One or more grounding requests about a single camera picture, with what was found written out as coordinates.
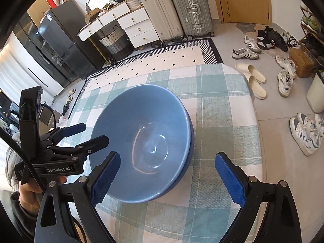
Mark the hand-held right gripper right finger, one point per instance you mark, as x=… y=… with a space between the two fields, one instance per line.
x=231 y=179

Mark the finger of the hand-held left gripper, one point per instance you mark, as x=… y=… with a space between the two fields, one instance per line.
x=73 y=127
x=98 y=141

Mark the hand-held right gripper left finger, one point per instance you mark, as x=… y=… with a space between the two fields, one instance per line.
x=106 y=179

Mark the blue bowl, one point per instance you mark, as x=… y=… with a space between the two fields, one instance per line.
x=141 y=121
x=192 y=141

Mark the person's left forearm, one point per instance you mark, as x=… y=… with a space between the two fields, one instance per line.
x=22 y=212

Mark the person's left hand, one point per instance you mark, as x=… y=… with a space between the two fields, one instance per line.
x=30 y=187

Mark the person's grey jacket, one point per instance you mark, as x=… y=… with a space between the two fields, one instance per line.
x=11 y=167

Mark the white curtain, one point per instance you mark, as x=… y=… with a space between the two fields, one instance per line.
x=22 y=81

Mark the teal checked tablecloth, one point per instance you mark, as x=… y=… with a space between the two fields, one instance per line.
x=215 y=101

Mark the white green sneaker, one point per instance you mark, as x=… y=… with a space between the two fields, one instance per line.
x=303 y=136
x=312 y=124

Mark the dark grey fridge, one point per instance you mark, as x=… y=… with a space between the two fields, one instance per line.
x=63 y=40

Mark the dark glass cabinet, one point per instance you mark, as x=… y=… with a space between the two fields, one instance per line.
x=33 y=48

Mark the grey white woven basket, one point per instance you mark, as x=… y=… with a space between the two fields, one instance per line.
x=115 y=41

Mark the cream slipper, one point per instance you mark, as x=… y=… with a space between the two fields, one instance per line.
x=250 y=73
x=257 y=87

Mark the black and white patterned rug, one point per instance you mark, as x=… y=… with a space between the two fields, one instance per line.
x=164 y=55

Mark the white drawer cabinet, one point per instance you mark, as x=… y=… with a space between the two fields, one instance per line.
x=138 y=27

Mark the white bin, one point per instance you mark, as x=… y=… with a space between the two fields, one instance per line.
x=316 y=93

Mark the white desk with drawers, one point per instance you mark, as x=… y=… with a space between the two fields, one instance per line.
x=111 y=12

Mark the white black striped sneaker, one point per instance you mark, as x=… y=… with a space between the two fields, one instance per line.
x=251 y=44
x=244 y=54

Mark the brown cardboard box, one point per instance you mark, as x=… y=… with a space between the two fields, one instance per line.
x=301 y=62

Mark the beige suitcase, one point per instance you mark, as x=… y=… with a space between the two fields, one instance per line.
x=159 y=12

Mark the black and white sneaker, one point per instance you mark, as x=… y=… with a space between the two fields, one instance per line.
x=265 y=40

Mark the white grey sneaker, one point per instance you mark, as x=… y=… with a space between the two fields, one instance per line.
x=291 y=40

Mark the grey doormat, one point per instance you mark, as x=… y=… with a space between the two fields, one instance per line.
x=245 y=27

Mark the silver suitcase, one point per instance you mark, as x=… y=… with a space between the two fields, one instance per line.
x=189 y=7

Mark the shoe rack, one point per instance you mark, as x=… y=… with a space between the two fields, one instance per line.
x=311 y=27

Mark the wooden door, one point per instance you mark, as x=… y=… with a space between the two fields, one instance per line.
x=243 y=0

